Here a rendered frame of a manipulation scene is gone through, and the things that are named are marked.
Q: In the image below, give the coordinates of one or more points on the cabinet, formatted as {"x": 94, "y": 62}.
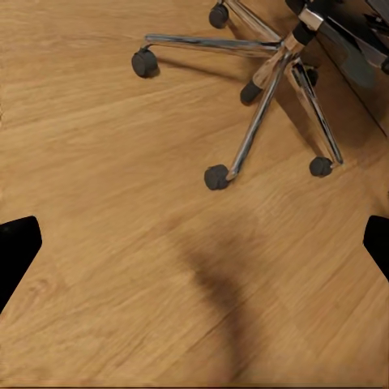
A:
{"x": 376, "y": 99}

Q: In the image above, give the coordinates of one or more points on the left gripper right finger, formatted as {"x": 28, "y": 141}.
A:
{"x": 376, "y": 241}

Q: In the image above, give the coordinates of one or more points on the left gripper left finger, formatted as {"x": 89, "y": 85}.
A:
{"x": 20, "y": 241}

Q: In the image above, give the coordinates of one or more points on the swivel chair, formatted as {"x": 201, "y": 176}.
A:
{"x": 349, "y": 24}

